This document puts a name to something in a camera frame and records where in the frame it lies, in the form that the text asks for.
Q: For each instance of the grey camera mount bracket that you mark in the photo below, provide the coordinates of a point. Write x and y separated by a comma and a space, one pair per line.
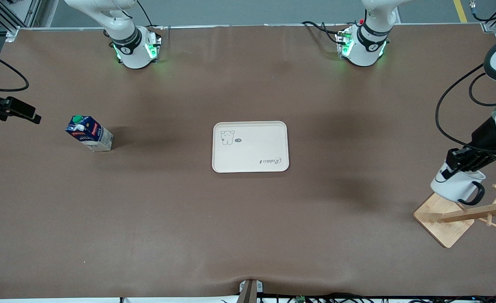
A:
250, 291

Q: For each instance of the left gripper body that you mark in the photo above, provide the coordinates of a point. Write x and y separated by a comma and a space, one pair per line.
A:
484, 137

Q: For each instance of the wooden mug rack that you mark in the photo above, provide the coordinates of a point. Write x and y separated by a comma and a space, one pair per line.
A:
445, 227

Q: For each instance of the blue Pascual milk carton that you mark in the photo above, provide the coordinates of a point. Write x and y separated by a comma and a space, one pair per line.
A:
90, 134

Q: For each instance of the white Rabbit print tray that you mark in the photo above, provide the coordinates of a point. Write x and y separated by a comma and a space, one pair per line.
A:
252, 147

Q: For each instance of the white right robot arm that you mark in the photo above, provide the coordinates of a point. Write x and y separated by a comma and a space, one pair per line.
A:
134, 54

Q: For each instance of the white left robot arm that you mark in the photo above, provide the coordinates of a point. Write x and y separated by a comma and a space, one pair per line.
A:
361, 50

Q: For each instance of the white smiley face mug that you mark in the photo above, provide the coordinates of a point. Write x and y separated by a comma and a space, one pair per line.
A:
456, 189

